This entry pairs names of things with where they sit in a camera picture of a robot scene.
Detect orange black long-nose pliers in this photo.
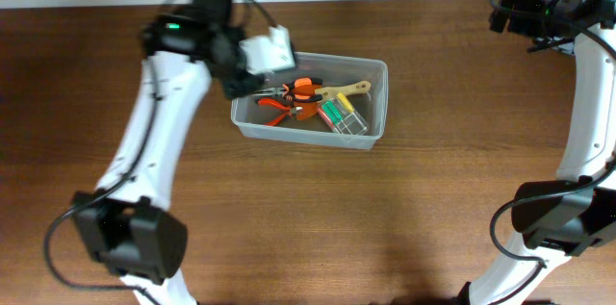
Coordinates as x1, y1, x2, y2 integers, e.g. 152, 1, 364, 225
252, 77, 323, 103

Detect small red cutting pliers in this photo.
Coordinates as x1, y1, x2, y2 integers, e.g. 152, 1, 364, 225
255, 98, 303, 126

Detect orange scraper wooden handle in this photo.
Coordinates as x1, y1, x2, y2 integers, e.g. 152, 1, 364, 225
294, 81, 372, 120

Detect clear plastic container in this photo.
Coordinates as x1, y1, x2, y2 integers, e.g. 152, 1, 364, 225
231, 53, 389, 150

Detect clear screwdriver set case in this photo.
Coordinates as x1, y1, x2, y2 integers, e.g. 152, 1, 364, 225
317, 93, 369, 136

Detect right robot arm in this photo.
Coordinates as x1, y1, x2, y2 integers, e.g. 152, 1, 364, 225
454, 0, 615, 304

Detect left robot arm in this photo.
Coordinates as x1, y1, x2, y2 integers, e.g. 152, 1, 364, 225
66, 0, 296, 304

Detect left black cable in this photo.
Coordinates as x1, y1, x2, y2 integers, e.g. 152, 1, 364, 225
42, 0, 279, 305

